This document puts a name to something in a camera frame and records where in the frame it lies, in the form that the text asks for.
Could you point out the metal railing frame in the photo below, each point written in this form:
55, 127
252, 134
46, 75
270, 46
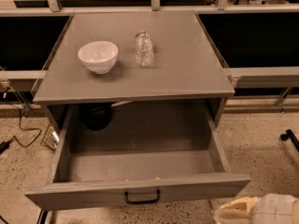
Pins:
149, 0

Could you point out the wire mesh basket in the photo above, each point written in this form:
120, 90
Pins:
50, 138

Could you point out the clear plastic water bottle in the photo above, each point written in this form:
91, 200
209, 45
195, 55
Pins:
144, 54

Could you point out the black chair base leg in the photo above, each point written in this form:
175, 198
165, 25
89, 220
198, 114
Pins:
290, 135

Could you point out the grey top drawer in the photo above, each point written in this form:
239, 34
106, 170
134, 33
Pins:
170, 146

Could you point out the white ceramic bowl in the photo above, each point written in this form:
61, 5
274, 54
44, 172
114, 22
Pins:
99, 56

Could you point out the black top drawer handle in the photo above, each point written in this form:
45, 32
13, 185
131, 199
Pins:
142, 198

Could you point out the black bar on floor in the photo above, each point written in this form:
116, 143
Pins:
42, 217

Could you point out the grey drawer cabinet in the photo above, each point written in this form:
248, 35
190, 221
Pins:
185, 64

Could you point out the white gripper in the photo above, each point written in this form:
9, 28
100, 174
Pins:
270, 209

